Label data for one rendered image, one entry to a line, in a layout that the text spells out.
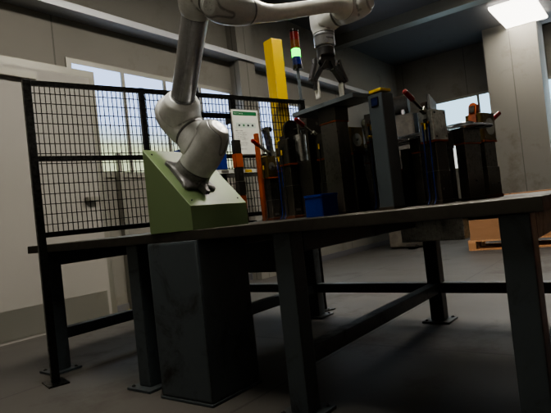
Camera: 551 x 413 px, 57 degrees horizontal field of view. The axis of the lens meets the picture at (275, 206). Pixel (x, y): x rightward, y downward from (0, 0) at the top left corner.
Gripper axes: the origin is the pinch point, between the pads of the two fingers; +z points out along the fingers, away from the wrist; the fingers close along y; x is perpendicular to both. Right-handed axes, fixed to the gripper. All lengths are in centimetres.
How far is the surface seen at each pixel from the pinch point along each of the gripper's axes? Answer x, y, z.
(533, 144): 333, 639, -25
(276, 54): 140, 60, -68
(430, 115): -34.6, 19.7, 16.5
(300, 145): 36.2, 5.9, 14.9
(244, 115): 130, 25, -22
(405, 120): 408, 442, -81
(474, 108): -28, 53, 12
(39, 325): 261, -103, 112
